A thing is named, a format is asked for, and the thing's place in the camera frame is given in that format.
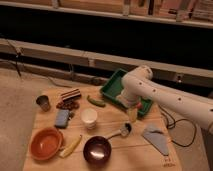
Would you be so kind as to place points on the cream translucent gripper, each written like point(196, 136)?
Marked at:
point(132, 113)

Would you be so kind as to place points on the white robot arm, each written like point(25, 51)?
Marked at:
point(138, 83)

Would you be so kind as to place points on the white plastic cup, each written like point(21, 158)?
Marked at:
point(89, 118)

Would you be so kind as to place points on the small metal cup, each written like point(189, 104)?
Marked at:
point(43, 102)

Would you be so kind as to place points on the orange ball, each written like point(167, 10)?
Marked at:
point(139, 105)

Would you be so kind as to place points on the green plastic tray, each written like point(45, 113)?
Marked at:
point(113, 87)

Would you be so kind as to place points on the grey blue cloth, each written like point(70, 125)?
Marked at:
point(157, 138)

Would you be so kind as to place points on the dark maroon bowl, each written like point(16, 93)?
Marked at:
point(97, 150)

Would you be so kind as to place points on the brown striped block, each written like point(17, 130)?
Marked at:
point(71, 94)

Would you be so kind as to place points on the blue sponge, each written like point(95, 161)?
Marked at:
point(62, 118)

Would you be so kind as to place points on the yellow banana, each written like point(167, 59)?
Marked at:
point(70, 148)

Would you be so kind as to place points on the orange bowl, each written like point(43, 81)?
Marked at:
point(46, 143)

